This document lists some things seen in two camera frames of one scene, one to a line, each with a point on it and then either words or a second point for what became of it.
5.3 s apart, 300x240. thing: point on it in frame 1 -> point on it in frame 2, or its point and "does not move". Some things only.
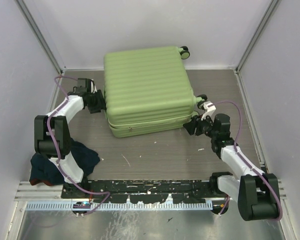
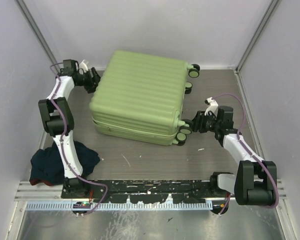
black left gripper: (100, 105) -> (94, 81)
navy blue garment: (43, 171) does not move
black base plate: (143, 191) does not move
